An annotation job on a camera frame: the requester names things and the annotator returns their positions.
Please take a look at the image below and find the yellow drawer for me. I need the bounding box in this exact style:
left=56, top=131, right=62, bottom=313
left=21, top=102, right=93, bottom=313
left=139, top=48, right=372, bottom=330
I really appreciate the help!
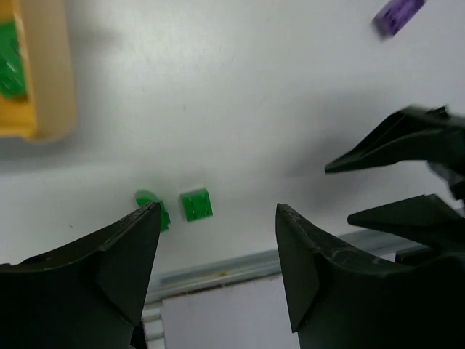
left=1, top=1, right=77, bottom=142

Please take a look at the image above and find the green square lego brick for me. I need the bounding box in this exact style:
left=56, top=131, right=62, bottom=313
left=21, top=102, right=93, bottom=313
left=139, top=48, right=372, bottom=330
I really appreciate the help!
left=1, top=20, right=27, bottom=99
left=180, top=188, right=213, bottom=222

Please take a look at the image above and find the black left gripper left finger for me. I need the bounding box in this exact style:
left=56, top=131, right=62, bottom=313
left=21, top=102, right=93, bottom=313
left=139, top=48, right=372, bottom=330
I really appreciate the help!
left=1, top=203, right=161, bottom=348

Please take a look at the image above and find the purple lego plate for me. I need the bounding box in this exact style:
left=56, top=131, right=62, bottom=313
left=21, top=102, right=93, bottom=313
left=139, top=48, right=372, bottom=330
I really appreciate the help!
left=372, top=0, right=426, bottom=39

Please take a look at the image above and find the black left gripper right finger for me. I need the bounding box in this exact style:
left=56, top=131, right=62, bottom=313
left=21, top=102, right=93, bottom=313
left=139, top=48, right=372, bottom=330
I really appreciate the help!
left=275, top=204, right=464, bottom=348

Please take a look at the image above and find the aluminium table frame rail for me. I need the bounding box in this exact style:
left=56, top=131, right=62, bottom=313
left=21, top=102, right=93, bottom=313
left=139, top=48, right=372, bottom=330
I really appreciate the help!
left=142, top=230, right=422, bottom=348

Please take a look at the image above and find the green curved lego brick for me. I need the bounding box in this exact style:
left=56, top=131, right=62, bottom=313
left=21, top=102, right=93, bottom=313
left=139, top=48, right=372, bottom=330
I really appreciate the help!
left=134, top=189, right=171, bottom=233

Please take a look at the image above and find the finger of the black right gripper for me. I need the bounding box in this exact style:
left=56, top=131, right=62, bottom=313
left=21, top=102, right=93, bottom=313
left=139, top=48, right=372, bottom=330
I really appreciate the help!
left=325, top=105, right=464, bottom=174
left=347, top=194, right=464, bottom=251

